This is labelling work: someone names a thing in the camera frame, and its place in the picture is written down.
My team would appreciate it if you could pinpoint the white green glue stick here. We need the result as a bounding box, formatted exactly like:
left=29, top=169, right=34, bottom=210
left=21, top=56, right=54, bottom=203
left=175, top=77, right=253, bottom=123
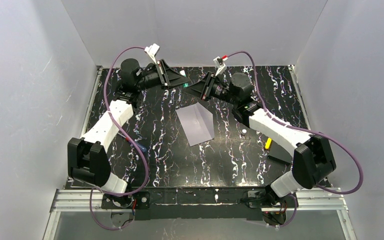
left=179, top=69, right=191, bottom=88

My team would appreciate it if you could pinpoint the lavender paper envelope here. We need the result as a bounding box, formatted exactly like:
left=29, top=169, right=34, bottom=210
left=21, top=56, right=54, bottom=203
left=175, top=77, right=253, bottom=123
left=176, top=102, right=215, bottom=147

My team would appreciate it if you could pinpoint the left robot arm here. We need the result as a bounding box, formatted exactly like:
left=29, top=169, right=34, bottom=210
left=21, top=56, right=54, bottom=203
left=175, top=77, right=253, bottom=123
left=67, top=58, right=191, bottom=196

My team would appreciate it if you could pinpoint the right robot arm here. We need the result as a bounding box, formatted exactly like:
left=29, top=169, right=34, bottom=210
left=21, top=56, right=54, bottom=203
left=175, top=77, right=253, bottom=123
left=184, top=72, right=337, bottom=205

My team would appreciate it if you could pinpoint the blue red screwdriver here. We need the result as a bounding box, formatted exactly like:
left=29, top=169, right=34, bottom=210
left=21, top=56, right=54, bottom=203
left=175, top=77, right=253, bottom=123
left=124, top=137, right=148, bottom=153

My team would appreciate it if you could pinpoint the yellow black screwdriver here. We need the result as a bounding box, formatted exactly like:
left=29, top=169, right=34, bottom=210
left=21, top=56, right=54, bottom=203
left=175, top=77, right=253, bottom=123
left=264, top=137, right=273, bottom=150

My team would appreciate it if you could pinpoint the black square pad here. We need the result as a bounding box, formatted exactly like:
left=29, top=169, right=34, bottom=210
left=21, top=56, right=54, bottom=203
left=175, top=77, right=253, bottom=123
left=267, top=142, right=293, bottom=166

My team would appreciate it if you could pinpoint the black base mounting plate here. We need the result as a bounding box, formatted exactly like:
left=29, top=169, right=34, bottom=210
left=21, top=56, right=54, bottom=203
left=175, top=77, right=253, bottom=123
left=99, top=186, right=299, bottom=222

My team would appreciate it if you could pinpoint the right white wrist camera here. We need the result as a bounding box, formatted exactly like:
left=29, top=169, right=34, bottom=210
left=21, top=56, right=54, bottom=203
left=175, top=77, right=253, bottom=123
left=213, top=55, right=228, bottom=77

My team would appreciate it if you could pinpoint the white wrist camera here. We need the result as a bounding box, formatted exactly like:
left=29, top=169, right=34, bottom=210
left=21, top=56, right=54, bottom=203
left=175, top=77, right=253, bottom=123
left=144, top=43, right=160, bottom=65
left=213, top=55, right=228, bottom=77

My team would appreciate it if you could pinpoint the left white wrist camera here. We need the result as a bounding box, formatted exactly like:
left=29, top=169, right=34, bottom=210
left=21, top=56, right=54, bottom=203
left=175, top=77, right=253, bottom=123
left=144, top=43, right=160, bottom=65

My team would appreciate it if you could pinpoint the aluminium frame rail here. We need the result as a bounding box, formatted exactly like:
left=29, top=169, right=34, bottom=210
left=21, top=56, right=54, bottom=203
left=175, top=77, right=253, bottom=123
left=44, top=187, right=356, bottom=240

